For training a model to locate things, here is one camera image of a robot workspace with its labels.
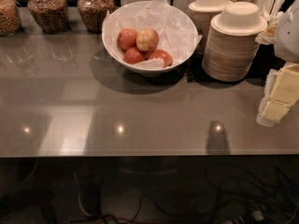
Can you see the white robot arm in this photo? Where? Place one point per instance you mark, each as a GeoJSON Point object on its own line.
{"type": "Point", "coordinates": [286, 39]}

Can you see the glass cereal jar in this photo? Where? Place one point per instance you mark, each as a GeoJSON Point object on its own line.
{"type": "Point", "coordinates": [50, 15]}
{"type": "Point", "coordinates": [94, 12]}
{"type": "Point", "coordinates": [10, 20]}

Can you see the red apple bottom middle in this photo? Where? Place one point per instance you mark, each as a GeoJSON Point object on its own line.
{"type": "Point", "coordinates": [133, 55]}

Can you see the yellow-red apple top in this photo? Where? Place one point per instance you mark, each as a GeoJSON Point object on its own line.
{"type": "Point", "coordinates": [147, 40]}

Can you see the red apple left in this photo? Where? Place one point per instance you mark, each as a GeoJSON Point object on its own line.
{"type": "Point", "coordinates": [127, 38]}

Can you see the red apple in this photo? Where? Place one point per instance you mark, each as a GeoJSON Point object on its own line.
{"type": "Point", "coordinates": [127, 38]}
{"type": "Point", "coordinates": [162, 54]}
{"type": "Point", "coordinates": [133, 55]}

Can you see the left glass cereal jar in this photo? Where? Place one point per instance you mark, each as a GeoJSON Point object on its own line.
{"type": "Point", "coordinates": [10, 20]}

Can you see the red apple right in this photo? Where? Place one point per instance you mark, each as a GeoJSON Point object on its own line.
{"type": "Point", "coordinates": [162, 54]}

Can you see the rear stack paper bowls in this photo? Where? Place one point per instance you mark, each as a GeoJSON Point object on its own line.
{"type": "Point", "coordinates": [201, 13]}

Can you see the middle glass cereal jar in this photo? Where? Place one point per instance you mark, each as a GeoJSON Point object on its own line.
{"type": "Point", "coordinates": [50, 15]}

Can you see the right glass cereal jar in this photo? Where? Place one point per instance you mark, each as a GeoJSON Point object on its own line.
{"type": "Point", "coordinates": [94, 12]}

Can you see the front stack paper bowls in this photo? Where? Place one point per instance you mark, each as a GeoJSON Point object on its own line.
{"type": "Point", "coordinates": [231, 46]}

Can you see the stack paper bowls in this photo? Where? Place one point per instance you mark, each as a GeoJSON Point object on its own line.
{"type": "Point", "coordinates": [231, 46]}
{"type": "Point", "coordinates": [201, 13]}

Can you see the white ceramic bowl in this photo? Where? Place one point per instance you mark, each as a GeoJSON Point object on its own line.
{"type": "Point", "coordinates": [109, 42]}

